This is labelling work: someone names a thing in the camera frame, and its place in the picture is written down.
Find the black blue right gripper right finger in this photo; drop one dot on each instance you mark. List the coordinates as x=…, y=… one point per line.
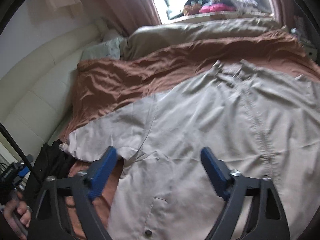
x=265, y=217

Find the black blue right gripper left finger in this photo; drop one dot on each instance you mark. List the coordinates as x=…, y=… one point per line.
x=50, y=219

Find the beige jacket garment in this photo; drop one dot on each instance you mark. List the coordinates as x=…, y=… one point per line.
x=257, y=121

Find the person's left hand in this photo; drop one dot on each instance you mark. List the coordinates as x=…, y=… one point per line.
x=18, y=215

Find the black garment at bedside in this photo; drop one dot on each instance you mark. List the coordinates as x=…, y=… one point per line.
x=51, y=161

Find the rust brown bed cover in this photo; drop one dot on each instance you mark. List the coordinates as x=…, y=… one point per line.
x=105, y=85

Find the pale green pillow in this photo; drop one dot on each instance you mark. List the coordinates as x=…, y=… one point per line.
x=109, y=49

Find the white bedside drawer cabinet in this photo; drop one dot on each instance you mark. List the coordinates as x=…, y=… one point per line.
x=308, y=47

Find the olive beige duvet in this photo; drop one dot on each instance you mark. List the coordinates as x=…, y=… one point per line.
x=148, y=39

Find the pink brown curtain left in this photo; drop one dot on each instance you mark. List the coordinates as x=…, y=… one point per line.
x=129, y=15

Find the pink cloth on windowsill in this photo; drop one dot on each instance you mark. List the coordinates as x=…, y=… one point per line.
x=218, y=7

